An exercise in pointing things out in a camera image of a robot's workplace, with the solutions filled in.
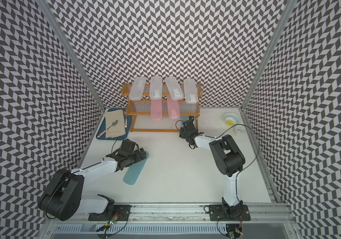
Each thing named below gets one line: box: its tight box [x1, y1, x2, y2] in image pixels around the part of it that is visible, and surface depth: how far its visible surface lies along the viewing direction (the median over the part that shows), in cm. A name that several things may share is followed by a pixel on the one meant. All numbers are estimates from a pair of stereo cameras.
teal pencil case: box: [123, 150, 150, 186], surface depth 86 cm
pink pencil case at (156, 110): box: [150, 99, 163, 122], surface depth 96 cm
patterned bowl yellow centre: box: [223, 112, 240, 126], surface depth 110 cm
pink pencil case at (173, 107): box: [167, 96, 180, 120], surface depth 96 cm
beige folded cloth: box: [104, 109, 127, 139], surface depth 110 cm
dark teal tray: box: [97, 108, 133, 141], surface depth 107 cm
